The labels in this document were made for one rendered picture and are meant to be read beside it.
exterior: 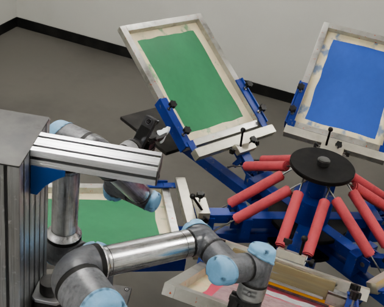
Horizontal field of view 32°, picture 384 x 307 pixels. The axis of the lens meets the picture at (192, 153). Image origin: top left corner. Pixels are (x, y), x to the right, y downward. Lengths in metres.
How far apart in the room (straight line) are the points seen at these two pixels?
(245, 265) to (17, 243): 0.58
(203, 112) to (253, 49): 3.04
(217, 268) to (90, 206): 1.67
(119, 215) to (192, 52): 1.14
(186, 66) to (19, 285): 2.22
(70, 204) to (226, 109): 1.80
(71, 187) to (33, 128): 0.39
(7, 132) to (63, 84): 4.78
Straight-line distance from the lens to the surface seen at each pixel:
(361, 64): 4.16
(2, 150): 1.65
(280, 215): 3.28
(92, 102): 6.20
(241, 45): 6.65
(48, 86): 6.44
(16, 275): 1.80
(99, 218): 3.18
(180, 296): 2.03
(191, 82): 3.73
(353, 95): 4.02
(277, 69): 6.64
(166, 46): 3.80
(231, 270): 1.66
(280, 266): 2.57
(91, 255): 1.56
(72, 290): 1.47
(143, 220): 3.19
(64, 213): 2.13
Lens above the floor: 2.91
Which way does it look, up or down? 31 degrees down
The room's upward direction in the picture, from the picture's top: 9 degrees clockwise
